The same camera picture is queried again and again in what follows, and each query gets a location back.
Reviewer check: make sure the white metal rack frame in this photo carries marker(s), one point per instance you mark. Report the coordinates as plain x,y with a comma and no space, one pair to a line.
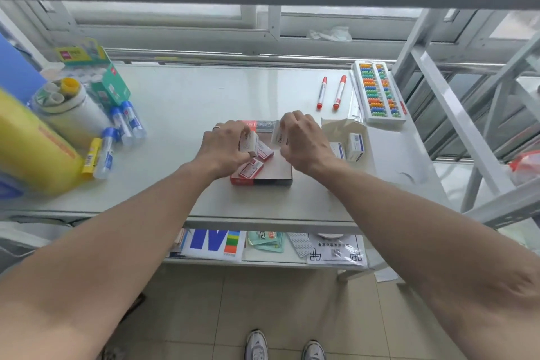
464,127

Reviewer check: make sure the teal packet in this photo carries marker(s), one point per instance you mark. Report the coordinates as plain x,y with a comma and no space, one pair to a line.
265,241

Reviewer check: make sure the clear plastic bag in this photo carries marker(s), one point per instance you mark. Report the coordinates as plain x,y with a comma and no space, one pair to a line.
329,34

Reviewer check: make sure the person's left thumb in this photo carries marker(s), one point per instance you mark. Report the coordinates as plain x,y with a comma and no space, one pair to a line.
242,158

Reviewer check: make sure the person's right thumb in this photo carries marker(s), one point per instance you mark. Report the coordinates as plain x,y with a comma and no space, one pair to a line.
284,152

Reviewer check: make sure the red and white plastic bag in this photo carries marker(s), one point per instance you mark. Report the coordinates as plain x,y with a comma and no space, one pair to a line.
525,167

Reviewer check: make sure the white sheet with black print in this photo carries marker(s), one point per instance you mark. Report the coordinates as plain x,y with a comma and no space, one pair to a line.
335,251

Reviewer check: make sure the white and blue small box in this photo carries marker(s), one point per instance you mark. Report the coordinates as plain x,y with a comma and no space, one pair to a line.
355,148
338,150

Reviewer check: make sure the yellow glue stick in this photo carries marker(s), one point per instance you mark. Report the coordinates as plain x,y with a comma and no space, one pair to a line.
91,156

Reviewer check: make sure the white paper bag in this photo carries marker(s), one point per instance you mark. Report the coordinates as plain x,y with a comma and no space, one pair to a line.
337,130

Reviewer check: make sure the red whiteboard marker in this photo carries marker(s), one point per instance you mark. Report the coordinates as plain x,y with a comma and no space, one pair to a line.
339,92
322,92

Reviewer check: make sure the person's right hand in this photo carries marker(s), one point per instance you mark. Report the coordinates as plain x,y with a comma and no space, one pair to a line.
306,144

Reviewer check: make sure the person's left hand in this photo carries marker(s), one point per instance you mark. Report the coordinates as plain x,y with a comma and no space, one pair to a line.
219,148

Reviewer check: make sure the white and blue printed packet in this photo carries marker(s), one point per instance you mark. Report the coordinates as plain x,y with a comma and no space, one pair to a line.
215,243

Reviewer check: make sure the blue cap glue bottle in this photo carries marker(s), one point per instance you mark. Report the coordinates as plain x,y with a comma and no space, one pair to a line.
122,127
133,119
105,153

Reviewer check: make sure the person's left shoe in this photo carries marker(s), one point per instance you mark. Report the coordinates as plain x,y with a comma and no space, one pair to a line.
256,347

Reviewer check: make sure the green and yellow blister pack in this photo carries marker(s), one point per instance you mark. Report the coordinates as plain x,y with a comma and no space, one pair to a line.
82,52

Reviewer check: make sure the person's left forearm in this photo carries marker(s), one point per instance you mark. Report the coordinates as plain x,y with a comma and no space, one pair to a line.
109,254

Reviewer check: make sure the red and white small box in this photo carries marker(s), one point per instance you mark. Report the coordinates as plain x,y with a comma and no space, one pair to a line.
265,151
251,168

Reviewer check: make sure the colourful bead abacus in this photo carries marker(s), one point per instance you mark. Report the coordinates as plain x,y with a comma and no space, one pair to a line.
378,92

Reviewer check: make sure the blue board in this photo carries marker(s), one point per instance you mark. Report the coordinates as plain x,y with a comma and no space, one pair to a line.
17,68

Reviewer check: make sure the red and black open carton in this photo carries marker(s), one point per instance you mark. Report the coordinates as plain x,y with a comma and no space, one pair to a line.
276,172

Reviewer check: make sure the white patterned packet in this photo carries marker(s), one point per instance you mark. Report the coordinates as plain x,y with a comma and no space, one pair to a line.
300,244

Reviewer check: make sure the green cardboard box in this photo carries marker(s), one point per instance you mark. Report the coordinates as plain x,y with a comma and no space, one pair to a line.
110,83

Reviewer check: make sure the person's right forearm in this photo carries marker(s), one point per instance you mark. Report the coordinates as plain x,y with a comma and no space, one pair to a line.
422,246

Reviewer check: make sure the person's right shoe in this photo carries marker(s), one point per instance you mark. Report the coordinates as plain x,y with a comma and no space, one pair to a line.
313,351

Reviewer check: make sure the large yellow roll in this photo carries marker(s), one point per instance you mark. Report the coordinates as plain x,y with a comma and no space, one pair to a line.
33,148

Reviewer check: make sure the person's shoe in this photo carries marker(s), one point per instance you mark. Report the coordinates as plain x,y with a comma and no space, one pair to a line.
313,351
256,347

